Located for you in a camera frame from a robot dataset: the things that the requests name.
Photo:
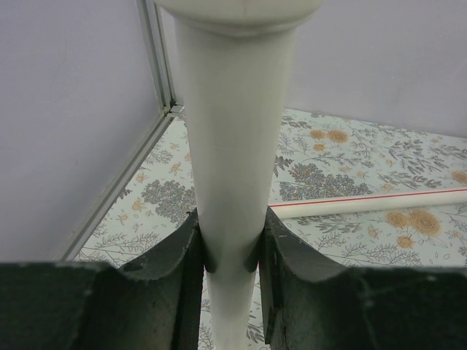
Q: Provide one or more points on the floral patterned table mat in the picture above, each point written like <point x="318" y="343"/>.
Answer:
<point x="319" y="156"/>

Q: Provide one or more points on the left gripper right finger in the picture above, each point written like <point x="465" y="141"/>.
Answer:
<point x="312" y="302"/>

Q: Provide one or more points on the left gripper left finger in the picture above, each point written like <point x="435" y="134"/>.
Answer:
<point x="151" y="302"/>

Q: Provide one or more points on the white PVC pipe frame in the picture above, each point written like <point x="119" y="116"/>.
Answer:
<point x="235" y="58"/>

